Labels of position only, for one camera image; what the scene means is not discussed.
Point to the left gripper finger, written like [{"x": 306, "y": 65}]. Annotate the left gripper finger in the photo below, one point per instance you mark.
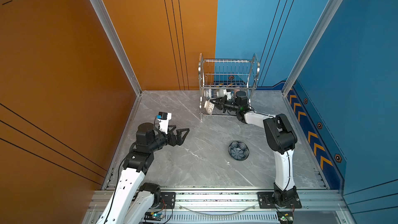
[
  {"x": 180, "y": 139},
  {"x": 181, "y": 131}
]

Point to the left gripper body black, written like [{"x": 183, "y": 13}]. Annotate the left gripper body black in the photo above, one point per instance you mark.
[{"x": 171, "y": 141}]

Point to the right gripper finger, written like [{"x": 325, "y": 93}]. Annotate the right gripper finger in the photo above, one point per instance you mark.
[
  {"x": 217, "y": 101},
  {"x": 219, "y": 107}
]

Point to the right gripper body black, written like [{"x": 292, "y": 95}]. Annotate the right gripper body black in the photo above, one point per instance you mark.
[{"x": 228, "y": 105}]

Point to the pale green ribbed bowl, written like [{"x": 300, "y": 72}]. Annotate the pale green ribbed bowl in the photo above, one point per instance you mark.
[{"x": 221, "y": 92}]

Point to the white brown lattice bowl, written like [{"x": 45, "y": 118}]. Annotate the white brown lattice bowl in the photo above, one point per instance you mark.
[{"x": 209, "y": 107}]

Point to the blue floral white bowl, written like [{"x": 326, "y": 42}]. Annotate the blue floral white bowl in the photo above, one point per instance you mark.
[{"x": 208, "y": 93}]

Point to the stainless steel dish rack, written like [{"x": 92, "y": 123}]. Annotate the stainless steel dish rack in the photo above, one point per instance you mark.
[{"x": 230, "y": 74}]

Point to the dark blue petal bowl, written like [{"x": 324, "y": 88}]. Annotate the dark blue petal bowl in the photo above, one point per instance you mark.
[{"x": 238, "y": 151}]

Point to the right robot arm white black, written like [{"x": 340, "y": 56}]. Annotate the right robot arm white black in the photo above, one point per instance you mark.
[{"x": 281, "y": 139}]

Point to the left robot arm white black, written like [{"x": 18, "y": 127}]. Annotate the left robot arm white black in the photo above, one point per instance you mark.
[{"x": 132, "y": 198}]

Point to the left green circuit board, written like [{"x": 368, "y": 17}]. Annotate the left green circuit board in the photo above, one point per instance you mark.
[{"x": 153, "y": 217}]

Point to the green circuit board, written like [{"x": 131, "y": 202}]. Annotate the green circuit board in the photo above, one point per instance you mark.
[
  {"x": 153, "y": 217},
  {"x": 285, "y": 217}
]

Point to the right green circuit board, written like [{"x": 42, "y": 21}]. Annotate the right green circuit board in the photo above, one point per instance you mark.
[{"x": 285, "y": 217}]

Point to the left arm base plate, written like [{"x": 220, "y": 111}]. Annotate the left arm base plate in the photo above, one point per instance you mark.
[{"x": 166, "y": 200}]

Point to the aluminium front rail frame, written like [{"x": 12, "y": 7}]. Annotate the aluminium front rail frame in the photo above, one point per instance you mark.
[{"x": 239, "y": 205}]

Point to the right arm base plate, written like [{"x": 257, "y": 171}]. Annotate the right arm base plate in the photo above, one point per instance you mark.
[{"x": 269, "y": 200}]

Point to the right aluminium corner post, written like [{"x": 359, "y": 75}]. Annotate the right aluminium corner post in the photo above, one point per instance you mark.
[{"x": 323, "y": 22}]

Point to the aluminium corner post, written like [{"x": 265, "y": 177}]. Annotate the aluminium corner post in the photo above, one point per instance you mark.
[
  {"x": 323, "y": 22},
  {"x": 112, "y": 35}
]

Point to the left aluminium corner post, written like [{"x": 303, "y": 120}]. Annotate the left aluminium corner post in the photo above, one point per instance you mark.
[{"x": 112, "y": 35}]

